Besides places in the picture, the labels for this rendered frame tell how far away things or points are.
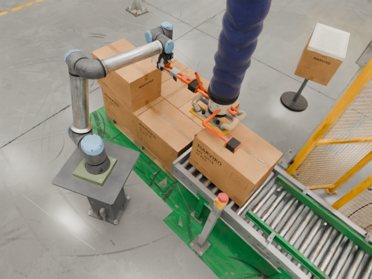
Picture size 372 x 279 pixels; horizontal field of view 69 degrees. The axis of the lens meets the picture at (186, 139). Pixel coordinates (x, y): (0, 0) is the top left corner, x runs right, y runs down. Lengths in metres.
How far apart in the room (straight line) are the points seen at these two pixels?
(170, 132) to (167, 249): 1.10
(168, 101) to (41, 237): 1.78
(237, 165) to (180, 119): 0.97
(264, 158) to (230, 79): 0.72
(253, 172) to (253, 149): 0.21
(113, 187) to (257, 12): 1.50
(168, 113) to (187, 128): 0.27
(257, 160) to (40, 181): 2.19
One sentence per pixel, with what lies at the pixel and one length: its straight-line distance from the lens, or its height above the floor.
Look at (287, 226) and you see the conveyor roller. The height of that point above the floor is 0.55.
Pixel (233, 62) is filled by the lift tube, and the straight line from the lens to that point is 1.68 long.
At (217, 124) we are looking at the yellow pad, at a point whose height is 1.12.
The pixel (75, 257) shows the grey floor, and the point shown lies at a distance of 2.78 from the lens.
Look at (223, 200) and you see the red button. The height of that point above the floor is 1.04.
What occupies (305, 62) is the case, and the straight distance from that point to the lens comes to 3.56.
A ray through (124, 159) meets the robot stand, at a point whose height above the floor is 0.75.
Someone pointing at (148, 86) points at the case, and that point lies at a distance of 2.75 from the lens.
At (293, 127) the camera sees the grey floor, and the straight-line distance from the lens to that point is 3.90.
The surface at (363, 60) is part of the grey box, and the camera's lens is 2.48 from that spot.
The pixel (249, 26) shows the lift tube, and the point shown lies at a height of 1.89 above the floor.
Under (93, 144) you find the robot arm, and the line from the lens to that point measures 1.98.
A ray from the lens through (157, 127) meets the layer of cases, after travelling 2.70.
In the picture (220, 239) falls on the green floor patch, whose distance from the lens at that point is 2.80.
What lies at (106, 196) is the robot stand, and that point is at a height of 0.75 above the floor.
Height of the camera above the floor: 2.61
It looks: 52 degrees down
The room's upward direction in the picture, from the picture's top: 10 degrees clockwise
